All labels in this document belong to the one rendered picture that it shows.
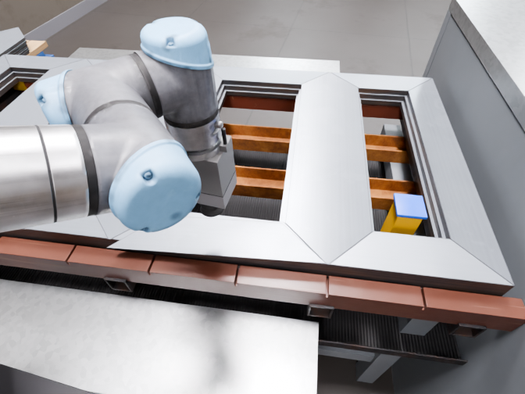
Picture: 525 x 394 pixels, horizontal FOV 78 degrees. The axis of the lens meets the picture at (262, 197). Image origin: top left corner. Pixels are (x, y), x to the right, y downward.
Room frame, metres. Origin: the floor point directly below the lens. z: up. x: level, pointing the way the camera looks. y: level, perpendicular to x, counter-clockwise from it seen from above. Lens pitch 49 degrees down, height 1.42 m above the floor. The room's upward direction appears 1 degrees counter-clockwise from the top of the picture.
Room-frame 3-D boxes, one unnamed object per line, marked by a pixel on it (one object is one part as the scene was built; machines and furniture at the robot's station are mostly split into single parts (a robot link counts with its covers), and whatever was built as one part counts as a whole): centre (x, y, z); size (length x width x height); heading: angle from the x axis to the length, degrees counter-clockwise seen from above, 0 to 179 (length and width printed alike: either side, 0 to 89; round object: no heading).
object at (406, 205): (0.43, -0.31, 0.88); 0.06 x 0.06 x 0.02; 81
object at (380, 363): (0.30, -0.38, 0.34); 0.06 x 0.06 x 0.68; 81
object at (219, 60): (1.31, 0.27, 0.74); 1.20 x 0.26 x 0.03; 81
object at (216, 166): (0.39, 0.09, 1.06); 0.10 x 0.09 x 0.16; 163
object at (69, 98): (0.31, 0.17, 1.22); 0.11 x 0.11 x 0.08; 33
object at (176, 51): (0.37, 0.10, 1.22); 0.09 x 0.08 x 0.11; 123
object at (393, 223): (0.43, -0.31, 0.78); 0.05 x 0.05 x 0.19; 81
